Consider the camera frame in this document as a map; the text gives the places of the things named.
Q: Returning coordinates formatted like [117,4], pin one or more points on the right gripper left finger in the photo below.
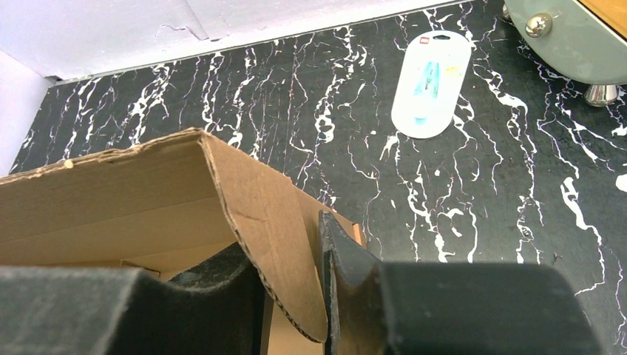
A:
[214,307]

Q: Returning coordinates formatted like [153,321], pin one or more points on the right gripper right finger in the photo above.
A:
[382,307]

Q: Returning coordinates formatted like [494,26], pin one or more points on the brown cardboard box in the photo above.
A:
[167,205]

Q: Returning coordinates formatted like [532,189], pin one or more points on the light blue packaged tool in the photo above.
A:
[432,74]

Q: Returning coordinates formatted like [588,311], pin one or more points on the white cylindrical drum orange face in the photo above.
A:
[582,40]

